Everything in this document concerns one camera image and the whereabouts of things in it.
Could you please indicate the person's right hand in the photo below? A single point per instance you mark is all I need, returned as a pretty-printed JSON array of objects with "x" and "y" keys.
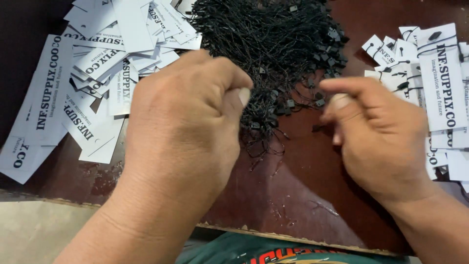
[{"x": 384, "y": 146}]

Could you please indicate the person's green printed shirt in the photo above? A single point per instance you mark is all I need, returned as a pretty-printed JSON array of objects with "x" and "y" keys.
[{"x": 278, "y": 253}]

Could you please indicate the pile of strung white tags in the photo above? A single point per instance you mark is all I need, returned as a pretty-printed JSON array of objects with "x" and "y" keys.
[{"x": 439, "y": 84}]

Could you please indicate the person's left hand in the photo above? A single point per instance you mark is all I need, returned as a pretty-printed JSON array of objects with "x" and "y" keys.
[{"x": 179, "y": 128}]

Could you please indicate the pile of plain white tags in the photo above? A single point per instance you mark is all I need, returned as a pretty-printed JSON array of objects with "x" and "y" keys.
[{"x": 91, "y": 73}]

